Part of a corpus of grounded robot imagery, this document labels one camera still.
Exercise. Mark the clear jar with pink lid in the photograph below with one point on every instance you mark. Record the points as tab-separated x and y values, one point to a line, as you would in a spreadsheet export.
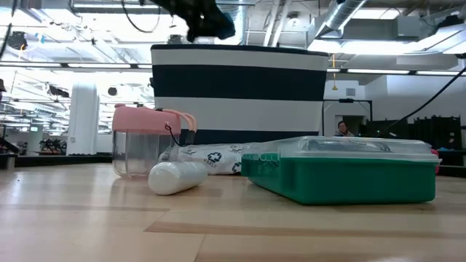
142	120

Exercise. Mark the white printed medical pouch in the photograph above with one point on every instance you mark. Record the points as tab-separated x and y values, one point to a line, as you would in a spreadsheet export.
218	158

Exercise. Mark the white plastic bottle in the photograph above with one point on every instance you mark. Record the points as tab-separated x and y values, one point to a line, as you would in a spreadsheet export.
174	178

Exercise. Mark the green case with clear lid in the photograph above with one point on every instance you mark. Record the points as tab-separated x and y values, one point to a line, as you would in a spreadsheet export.
327	182

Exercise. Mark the navy white striped fabric basket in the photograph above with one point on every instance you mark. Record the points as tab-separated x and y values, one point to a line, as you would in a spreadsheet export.
236	109

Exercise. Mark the yellow hanging pendant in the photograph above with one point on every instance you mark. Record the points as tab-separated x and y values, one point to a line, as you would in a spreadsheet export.
334	85

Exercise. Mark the white pillar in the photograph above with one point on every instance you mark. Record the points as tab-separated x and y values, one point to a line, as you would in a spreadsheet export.
83	120

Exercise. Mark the white cabinet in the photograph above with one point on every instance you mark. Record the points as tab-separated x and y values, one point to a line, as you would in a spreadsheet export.
103	143

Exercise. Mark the black ceiling spotlight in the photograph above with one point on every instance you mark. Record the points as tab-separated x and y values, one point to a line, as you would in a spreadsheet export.
17	40

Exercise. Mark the person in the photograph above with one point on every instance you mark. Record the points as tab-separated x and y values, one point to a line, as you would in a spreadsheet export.
343	129

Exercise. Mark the black partition panels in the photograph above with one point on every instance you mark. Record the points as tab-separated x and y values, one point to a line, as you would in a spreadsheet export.
437	131

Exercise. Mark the silver ventilation duct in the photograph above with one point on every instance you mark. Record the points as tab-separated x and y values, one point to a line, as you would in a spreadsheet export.
342	14

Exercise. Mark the black metal frame stand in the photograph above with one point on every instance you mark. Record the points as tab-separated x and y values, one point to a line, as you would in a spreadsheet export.
346	100

